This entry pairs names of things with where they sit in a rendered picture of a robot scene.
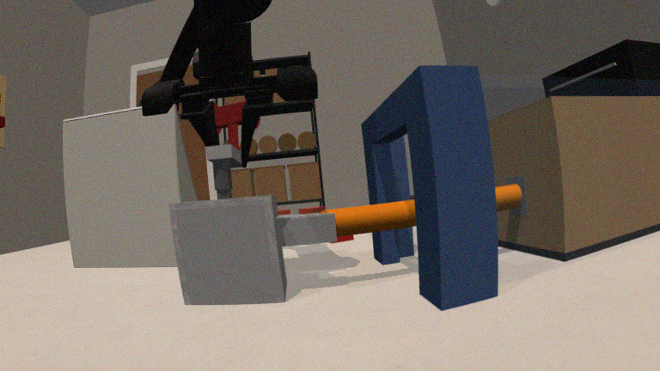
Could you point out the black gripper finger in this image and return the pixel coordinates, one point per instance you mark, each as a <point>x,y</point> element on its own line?
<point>204,124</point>
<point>250,118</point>

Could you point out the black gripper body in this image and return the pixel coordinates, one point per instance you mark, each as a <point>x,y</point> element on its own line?
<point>225,66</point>

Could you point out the dark blue rectangular frame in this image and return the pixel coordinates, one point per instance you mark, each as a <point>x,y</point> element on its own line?
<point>422,107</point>

